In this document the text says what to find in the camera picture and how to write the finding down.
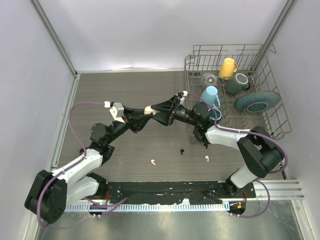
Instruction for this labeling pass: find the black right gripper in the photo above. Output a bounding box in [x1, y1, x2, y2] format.
[151, 95, 200, 127]

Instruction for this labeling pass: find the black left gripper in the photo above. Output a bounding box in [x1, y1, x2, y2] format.
[105, 105, 153, 145]

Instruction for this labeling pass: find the cream earbud charging case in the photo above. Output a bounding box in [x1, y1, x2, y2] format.
[143, 105, 157, 115]

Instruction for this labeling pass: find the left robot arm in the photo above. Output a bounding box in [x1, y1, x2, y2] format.
[24, 101, 158, 228]

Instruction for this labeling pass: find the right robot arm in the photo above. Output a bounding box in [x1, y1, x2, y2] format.
[144, 91, 288, 198]

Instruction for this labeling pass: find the light blue mug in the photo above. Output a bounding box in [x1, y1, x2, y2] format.
[200, 86, 221, 109]

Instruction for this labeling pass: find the dark teal mug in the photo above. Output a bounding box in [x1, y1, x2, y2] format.
[208, 107, 222, 124]

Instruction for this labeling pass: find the clear glass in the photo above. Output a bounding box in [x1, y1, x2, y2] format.
[200, 73, 218, 88]

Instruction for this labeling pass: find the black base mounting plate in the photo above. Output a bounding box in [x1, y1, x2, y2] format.
[87, 181, 256, 205]

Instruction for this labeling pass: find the yellow mug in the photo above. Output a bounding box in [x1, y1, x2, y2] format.
[218, 57, 238, 80]

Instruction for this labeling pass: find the dark grey-green mug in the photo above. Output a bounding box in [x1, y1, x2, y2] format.
[225, 73, 250, 95]

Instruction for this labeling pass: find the blue ceramic plate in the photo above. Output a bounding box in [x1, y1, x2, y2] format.
[233, 90, 281, 114]

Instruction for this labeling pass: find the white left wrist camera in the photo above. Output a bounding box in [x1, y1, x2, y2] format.
[104, 101, 125, 123]

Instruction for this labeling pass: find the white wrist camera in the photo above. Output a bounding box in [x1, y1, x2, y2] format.
[177, 90, 188, 105]
[104, 101, 125, 123]

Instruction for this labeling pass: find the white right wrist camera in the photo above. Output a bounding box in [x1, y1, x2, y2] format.
[177, 90, 188, 105]

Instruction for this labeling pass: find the aluminium frame rail left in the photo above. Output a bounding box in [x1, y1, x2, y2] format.
[48, 73, 80, 170]

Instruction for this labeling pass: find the metal wire dish rack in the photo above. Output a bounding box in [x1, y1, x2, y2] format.
[184, 43, 292, 141]

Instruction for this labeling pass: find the white slotted cable duct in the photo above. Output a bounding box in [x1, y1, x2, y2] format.
[65, 201, 230, 214]

